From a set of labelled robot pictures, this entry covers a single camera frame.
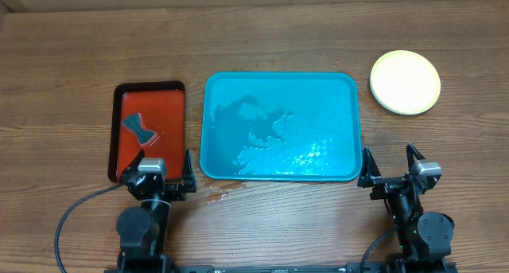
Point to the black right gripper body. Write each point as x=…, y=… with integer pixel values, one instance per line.
x=386, y=185

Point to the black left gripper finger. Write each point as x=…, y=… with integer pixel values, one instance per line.
x=132, y=168
x=187, y=172

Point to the yellow plate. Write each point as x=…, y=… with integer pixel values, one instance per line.
x=405, y=82

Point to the red water tray black rim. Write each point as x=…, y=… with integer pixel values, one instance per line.
x=162, y=108

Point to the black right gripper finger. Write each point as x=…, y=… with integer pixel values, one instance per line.
x=413, y=154
x=369, y=169

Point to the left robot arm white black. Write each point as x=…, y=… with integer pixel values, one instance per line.
x=142, y=229

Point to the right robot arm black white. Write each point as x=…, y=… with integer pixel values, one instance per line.
x=425, y=237

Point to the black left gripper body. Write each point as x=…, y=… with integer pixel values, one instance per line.
x=173, y=193

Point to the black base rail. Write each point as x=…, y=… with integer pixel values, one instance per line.
x=351, y=267

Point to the teal plastic tray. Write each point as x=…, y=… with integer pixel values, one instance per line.
x=281, y=126

